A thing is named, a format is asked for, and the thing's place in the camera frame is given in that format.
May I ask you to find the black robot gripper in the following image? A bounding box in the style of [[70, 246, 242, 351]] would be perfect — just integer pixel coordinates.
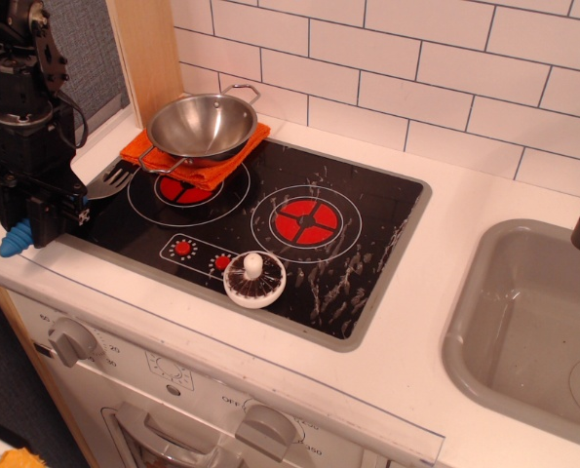
[[0, 104, 90, 249]]

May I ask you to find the blue handled metal fork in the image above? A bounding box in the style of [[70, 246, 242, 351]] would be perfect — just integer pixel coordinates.
[[0, 160, 135, 257]]

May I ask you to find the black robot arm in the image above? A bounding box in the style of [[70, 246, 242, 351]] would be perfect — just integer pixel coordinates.
[[0, 1, 89, 257]]

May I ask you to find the black toy stove top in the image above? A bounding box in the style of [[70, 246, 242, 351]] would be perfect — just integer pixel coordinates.
[[63, 140, 432, 352]]

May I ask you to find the orange folded cloth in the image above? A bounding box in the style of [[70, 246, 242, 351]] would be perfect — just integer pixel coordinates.
[[120, 123, 271, 190]]

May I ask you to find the grey left timer knob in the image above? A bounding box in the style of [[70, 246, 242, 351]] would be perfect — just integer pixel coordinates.
[[48, 318, 97, 368]]

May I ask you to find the small steel wok pan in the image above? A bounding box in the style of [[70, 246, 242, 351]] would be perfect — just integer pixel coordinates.
[[137, 84, 260, 175]]

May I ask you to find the wooden side panel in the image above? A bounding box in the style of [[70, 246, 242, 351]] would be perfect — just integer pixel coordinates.
[[106, 0, 183, 128]]

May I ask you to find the white toy oven front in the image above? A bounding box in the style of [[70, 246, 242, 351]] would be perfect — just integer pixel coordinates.
[[10, 292, 413, 467]]

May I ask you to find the white toy mushroom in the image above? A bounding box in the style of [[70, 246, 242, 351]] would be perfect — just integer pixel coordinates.
[[223, 251, 287, 309]]

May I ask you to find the yellow object bottom left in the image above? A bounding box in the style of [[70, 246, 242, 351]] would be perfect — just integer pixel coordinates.
[[0, 448, 47, 468]]

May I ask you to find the grey right oven knob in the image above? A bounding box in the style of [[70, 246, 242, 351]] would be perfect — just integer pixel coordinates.
[[235, 405, 297, 462]]

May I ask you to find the grey plastic sink basin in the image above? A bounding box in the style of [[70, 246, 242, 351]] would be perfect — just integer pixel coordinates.
[[443, 219, 580, 445]]

